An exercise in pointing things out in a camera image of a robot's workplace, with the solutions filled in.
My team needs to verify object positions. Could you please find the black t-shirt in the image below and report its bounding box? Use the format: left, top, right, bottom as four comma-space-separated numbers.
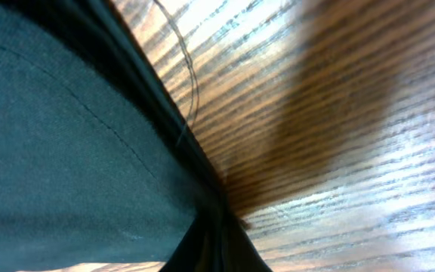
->
0, 1, 225, 271

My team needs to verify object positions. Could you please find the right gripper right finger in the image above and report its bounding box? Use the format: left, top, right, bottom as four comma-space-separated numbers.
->
223, 214, 272, 272

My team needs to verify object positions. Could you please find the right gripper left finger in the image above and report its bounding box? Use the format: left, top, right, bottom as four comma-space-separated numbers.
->
160, 215, 221, 272

